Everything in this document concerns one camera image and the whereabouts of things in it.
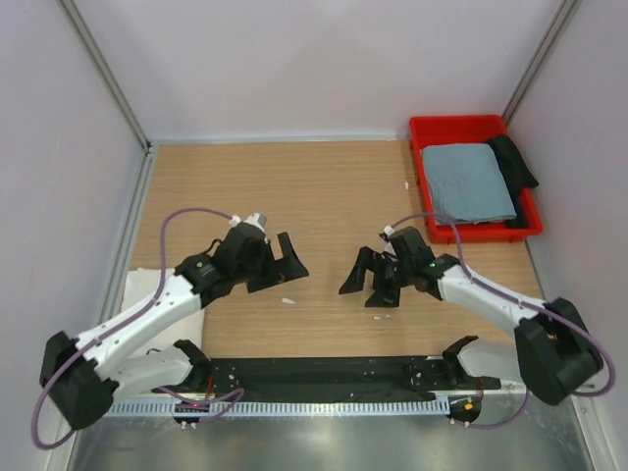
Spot white t shirt red print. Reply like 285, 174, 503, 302
121, 268, 205, 357

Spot red plastic bin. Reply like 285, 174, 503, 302
409, 115, 543, 243

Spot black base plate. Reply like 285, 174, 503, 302
170, 356, 501, 403

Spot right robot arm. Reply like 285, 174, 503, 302
339, 227, 603, 405

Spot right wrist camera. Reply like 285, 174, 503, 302
379, 225, 396, 243

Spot right aluminium frame post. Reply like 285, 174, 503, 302
501, 0, 582, 127

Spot left aluminium frame post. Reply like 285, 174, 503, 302
58, 0, 151, 153

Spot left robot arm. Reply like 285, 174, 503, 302
39, 223, 309, 430

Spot grey folded t shirt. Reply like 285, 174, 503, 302
421, 143, 516, 226

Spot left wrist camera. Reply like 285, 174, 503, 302
229, 212, 267, 234

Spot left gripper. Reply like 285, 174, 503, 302
234, 232, 307, 292

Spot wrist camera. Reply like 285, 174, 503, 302
379, 225, 396, 243
229, 212, 267, 234

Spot slotted cable duct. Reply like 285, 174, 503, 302
106, 396, 449, 419

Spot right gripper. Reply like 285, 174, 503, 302
339, 245, 413, 308

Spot aluminium frame post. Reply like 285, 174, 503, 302
58, 0, 151, 153
501, 0, 582, 127

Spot black t shirt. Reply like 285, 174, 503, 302
485, 133, 539, 229

